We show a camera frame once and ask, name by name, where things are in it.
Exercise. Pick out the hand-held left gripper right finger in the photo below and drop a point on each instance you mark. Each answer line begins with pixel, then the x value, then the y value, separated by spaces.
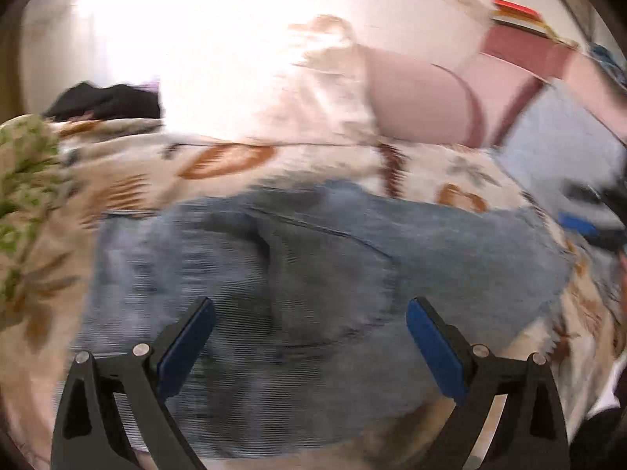
pixel 433 347

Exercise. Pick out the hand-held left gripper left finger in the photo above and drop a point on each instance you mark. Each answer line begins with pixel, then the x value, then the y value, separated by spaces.
pixel 188 347

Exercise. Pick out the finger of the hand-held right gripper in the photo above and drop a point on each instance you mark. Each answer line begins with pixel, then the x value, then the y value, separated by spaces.
pixel 578 225

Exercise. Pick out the blue denim pants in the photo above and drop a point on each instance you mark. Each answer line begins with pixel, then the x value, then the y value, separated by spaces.
pixel 318 279

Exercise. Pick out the light blue cloth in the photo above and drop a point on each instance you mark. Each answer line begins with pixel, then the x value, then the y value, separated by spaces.
pixel 548 142

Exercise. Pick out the leaf printed blanket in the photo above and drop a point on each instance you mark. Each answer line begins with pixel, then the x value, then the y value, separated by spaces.
pixel 122 191

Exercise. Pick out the pink headboard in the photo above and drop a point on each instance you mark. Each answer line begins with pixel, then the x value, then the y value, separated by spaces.
pixel 519 54

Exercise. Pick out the pink pillow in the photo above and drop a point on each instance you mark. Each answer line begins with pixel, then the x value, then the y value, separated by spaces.
pixel 416 103

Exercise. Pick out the stack of colourful books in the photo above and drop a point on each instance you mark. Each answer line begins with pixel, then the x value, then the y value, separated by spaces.
pixel 519 14

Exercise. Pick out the green patterned cloth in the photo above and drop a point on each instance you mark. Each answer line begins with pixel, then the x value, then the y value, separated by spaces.
pixel 24 156

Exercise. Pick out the black cloth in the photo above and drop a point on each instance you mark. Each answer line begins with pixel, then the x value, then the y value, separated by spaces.
pixel 108 103

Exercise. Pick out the white leaf sprig pillow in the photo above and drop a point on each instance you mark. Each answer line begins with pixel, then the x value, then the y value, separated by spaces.
pixel 254 98

